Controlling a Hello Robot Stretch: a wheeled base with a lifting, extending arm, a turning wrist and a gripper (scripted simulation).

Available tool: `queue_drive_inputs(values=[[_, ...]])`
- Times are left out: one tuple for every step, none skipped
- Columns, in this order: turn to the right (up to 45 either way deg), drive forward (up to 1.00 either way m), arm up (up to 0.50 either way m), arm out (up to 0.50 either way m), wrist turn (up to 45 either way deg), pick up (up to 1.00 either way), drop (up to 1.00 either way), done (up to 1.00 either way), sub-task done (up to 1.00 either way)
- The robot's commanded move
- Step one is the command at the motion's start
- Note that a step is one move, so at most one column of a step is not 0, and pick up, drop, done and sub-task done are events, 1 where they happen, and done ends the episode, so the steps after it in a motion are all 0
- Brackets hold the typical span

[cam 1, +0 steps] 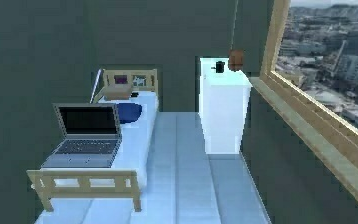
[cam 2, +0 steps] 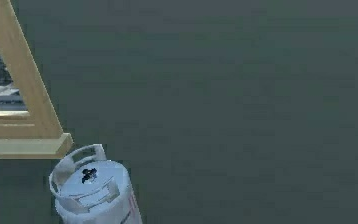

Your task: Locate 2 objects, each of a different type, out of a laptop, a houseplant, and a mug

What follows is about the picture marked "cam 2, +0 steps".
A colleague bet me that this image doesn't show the white gas cylinder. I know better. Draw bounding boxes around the white gas cylinder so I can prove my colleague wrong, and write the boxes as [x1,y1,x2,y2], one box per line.
[48,143,144,224]

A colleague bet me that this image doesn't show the wooden framed window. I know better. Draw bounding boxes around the wooden framed window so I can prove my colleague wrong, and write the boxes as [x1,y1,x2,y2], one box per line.
[0,0,74,160]

